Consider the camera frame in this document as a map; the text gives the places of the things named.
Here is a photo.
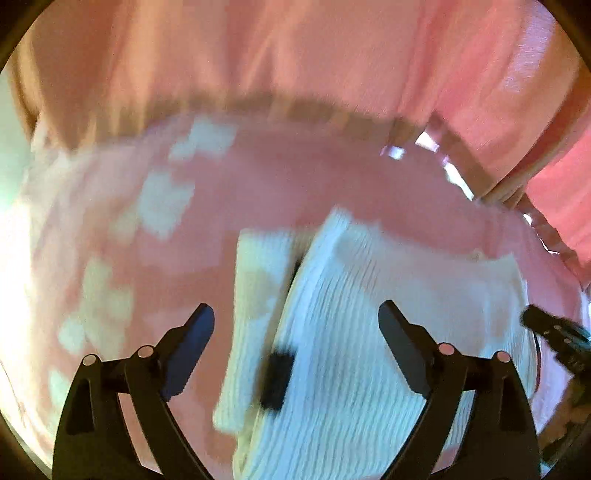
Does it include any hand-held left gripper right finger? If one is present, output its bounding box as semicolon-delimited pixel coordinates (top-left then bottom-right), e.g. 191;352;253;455
378;300;542;480

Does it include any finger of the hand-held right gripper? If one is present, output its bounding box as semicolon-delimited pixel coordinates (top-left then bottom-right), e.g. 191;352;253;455
521;305;591;346

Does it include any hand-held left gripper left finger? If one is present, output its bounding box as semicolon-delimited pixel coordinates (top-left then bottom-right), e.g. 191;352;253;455
52;303;216;480

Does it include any white knitted garment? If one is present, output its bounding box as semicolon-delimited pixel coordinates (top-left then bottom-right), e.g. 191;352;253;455
213;208;542;480

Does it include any pink curtain panel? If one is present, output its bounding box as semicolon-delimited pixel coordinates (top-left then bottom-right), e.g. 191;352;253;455
11;0;583;204
525;138;591;266

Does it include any pink floral blanket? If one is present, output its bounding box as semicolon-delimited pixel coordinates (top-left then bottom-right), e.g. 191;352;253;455
0;113;591;480

